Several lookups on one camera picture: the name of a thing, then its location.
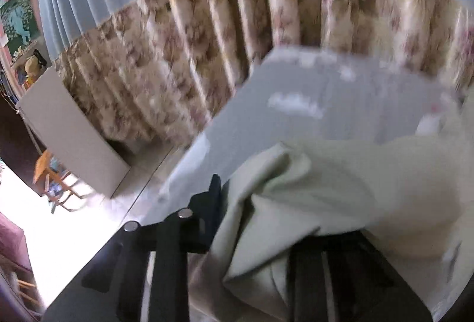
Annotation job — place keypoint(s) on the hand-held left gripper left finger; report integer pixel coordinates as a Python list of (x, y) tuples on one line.
[(168, 251)]

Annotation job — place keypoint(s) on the stuffed toy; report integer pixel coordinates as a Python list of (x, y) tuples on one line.
[(32, 66)]

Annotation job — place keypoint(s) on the grey printed bed sheet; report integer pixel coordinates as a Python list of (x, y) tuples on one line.
[(333, 92)]

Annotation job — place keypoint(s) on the white cabinet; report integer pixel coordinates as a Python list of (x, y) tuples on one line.
[(66, 129)]

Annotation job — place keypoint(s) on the pale green garment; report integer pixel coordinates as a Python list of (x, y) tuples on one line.
[(333, 188)]

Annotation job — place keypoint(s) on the wooden chair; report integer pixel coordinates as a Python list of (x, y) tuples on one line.
[(42, 166)]

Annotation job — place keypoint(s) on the mauve blanket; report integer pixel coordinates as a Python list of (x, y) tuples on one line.
[(13, 240)]

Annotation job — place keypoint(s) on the green wall poster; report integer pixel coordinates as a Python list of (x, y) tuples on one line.
[(18, 18)]

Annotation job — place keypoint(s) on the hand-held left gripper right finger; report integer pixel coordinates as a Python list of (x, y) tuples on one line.
[(311, 288)]

